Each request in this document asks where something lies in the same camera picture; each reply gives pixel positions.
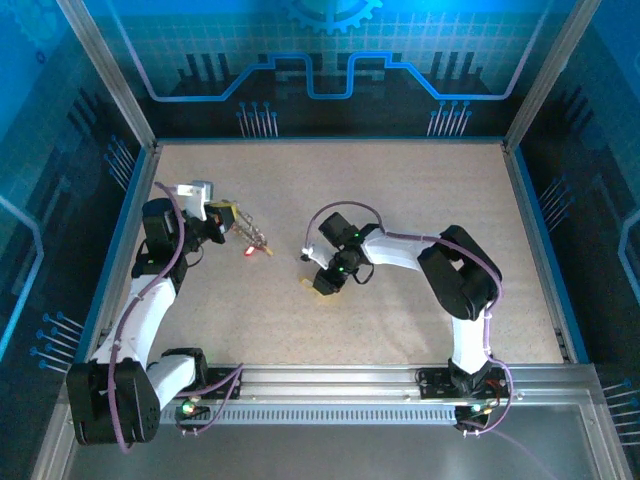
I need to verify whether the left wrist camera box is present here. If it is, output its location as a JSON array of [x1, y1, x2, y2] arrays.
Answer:
[[176, 180, 215, 221]]

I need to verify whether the metal keyring chain bunch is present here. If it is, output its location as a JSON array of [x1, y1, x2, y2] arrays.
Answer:
[[230, 208, 275, 257]]

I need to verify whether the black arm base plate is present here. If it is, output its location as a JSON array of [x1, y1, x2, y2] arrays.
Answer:
[[202, 366, 245, 401], [417, 367, 511, 401]]

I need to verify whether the control board with lights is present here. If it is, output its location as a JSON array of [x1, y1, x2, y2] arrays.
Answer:
[[454, 399, 494, 426], [174, 398, 211, 421]]

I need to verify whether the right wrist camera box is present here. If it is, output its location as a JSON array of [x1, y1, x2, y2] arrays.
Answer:
[[300, 242, 332, 271]]

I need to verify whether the aluminium side rail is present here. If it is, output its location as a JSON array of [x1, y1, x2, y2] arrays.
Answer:
[[87, 143, 162, 361], [501, 142, 576, 364]]

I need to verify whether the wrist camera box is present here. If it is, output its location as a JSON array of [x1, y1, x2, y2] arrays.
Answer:
[[300, 242, 332, 271], [176, 180, 215, 221]]

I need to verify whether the steel front plate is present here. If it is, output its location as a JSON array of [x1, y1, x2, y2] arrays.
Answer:
[[64, 402, 609, 480]]

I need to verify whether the aluminium frame post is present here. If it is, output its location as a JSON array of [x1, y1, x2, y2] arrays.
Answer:
[[502, 0, 604, 151], [55, 0, 160, 151]]

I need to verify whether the slotted grey cable duct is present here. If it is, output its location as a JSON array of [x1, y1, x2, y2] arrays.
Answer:
[[159, 403, 460, 427]]

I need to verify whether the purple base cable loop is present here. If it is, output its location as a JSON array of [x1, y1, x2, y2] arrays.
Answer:
[[174, 363, 246, 437]]

